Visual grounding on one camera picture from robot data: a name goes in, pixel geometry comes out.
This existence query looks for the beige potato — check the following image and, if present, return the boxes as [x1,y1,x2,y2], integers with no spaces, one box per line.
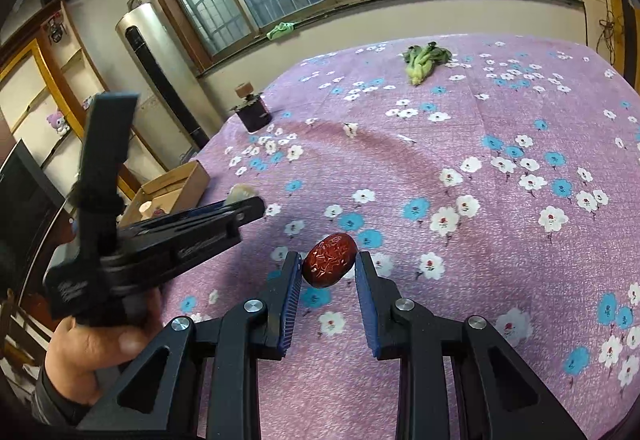
[227,184,257,208]

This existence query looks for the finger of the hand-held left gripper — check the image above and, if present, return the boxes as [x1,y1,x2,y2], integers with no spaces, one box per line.
[145,196,266,241]

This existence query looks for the tower air conditioner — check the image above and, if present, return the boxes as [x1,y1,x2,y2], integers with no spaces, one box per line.
[115,2,211,153]

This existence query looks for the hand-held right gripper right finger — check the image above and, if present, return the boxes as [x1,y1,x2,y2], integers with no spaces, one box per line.
[354,250,588,440]

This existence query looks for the wooden wall shelf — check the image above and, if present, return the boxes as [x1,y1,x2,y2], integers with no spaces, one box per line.
[0,0,166,201]

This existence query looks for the purple floral blanket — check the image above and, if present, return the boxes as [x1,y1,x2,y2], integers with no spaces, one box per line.
[160,32,640,440]

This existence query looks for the person's left hand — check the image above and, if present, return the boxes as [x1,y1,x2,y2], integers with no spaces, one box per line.
[44,290,166,406]

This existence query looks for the person's left forearm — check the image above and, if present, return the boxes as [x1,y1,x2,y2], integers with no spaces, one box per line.
[30,365,101,426]

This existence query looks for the green bok choy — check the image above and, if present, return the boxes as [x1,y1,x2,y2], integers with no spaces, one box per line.
[402,41,453,86]

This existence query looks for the purple plush toy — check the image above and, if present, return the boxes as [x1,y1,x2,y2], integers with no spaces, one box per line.
[46,111,71,137]

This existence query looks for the black box device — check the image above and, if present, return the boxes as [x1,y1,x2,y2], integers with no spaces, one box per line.
[231,94,273,135]

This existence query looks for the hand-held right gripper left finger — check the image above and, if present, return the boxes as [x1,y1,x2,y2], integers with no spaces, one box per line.
[75,250,304,440]

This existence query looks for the black television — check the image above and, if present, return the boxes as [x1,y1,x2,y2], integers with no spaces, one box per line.
[0,140,68,301]

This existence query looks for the cardboard box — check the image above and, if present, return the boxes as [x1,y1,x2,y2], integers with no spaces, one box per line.
[117,160,211,228]

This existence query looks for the dark hanging cable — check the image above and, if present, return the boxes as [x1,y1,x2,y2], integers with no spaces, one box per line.
[597,0,621,65]

